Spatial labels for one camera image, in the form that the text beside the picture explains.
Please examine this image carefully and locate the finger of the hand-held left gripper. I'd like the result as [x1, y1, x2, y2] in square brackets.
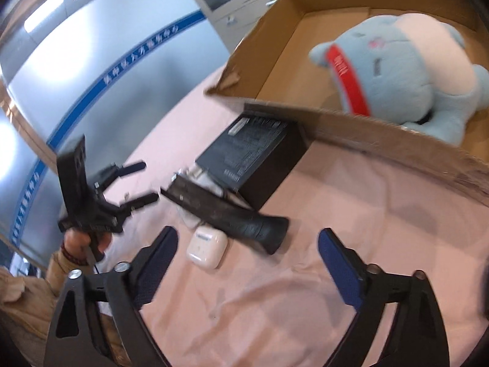
[112, 193, 160, 217]
[103, 161, 147, 188]

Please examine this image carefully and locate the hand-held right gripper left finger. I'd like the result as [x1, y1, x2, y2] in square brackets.
[43, 226, 179, 367]

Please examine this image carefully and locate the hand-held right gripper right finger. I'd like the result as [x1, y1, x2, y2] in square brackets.
[318, 228, 451, 367]

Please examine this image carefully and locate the white earbuds case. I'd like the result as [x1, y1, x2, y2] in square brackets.
[186, 226, 229, 269]

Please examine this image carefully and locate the white phone stand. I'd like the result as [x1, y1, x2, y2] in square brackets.
[174, 166, 245, 230]

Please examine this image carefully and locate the black rectangular carton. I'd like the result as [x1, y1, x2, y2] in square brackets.
[195, 112, 312, 210]

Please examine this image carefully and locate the brown cardboard box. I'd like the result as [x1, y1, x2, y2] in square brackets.
[204, 0, 489, 199]

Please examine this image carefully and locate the person's left forearm tan sleeve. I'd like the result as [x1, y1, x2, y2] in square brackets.
[0, 250, 96, 339]

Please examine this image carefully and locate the person's left hand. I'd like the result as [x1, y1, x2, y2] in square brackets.
[62, 228, 113, 265]

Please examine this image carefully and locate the light blue plush toy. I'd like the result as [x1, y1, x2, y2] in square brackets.
[307, 13, 489, 146]

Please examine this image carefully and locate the dark bead bracelet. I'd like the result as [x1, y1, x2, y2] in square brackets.
[60, 245, 91, 267]

